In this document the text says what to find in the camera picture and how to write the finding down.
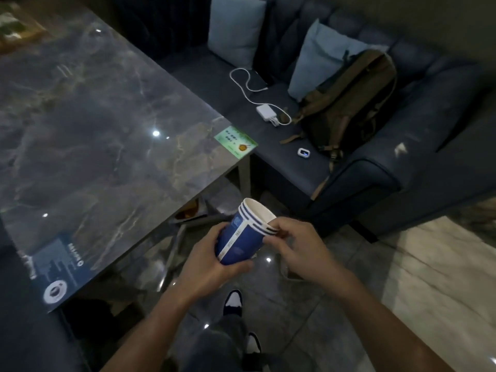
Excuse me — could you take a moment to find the person's left hand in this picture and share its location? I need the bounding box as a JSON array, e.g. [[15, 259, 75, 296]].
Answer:
[[172, 224, 255, 305]]

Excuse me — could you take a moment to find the person's right hand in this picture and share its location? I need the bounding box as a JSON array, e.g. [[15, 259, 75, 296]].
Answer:
[[267, 217, 342, 284]]

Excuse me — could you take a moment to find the blue paper cup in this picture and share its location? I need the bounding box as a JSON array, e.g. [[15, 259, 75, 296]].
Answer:
[[241, 197, 278, 230], [237, 202, 278, 235], [214, 208, 273, 267]]

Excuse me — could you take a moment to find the person's right forearm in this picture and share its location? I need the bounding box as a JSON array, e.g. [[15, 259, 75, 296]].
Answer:
[[304, 266, 456, 372]]

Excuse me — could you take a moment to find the person's left forearm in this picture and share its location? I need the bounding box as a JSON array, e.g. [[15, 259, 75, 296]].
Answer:
[[100, 284, 207, 372]]

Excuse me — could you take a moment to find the black and white sneaker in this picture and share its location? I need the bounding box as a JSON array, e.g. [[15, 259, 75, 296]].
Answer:
[[223, 289, 244, 318], [245, 332, 262, 355]]

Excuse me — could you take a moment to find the orange object under table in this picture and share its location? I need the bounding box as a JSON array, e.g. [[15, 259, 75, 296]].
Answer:
[[174, 199, 200, 221]]

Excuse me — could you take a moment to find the person's grey trouser leg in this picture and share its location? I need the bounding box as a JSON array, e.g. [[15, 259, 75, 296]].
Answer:
[[181, 314, 249, 372]]

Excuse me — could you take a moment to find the green table sticker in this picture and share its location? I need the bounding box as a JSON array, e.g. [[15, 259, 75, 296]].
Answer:
[[214, 125, 259, 156]]

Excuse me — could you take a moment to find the white power adapter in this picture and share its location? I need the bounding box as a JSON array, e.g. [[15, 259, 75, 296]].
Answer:
[[256, 104, 280, 127]]

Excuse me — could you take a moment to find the olive brown backpack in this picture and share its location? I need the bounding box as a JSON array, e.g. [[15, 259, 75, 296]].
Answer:
[[280, 49, 399, 200]]

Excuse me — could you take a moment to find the blue table sticker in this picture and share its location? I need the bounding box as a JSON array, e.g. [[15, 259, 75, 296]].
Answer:
[[21, 231, 94, 313]]

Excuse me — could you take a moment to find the light blue cushion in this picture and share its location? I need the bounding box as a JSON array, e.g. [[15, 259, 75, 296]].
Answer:
[[207, 0, 267, 70], [288, 19, 390, 103]]

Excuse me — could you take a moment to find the dark blue tufted sofa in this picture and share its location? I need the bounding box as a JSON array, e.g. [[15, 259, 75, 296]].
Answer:
[[112, 0, 496, 237]]

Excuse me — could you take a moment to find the brown decorative tray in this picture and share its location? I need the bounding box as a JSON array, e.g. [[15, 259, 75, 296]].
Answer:
[[0, 2, 50, 55]]

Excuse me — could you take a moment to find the white charging cable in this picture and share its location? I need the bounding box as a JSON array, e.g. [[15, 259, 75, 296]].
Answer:
[[229, 67, 292, 127]]

